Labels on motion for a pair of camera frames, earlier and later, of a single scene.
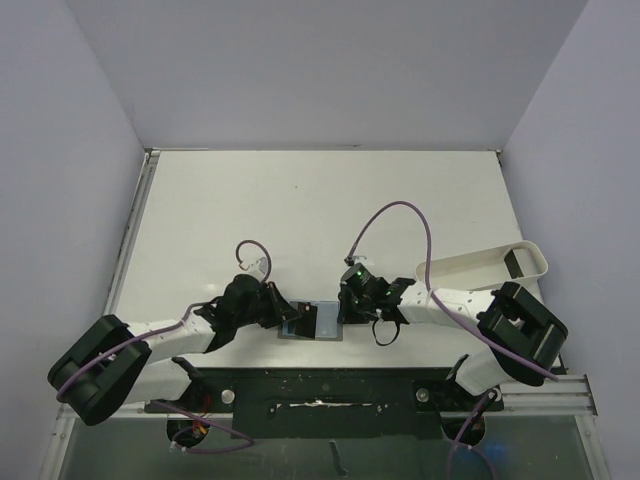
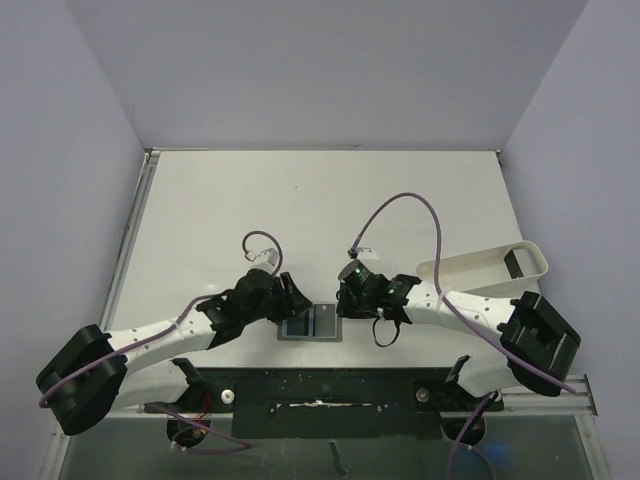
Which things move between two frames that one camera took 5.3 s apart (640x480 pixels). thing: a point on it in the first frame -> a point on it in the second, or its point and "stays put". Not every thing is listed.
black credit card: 306,325 -> 324,320
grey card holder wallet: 327,323 stays put
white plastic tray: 486,267 stays put
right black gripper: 345,304 stays put
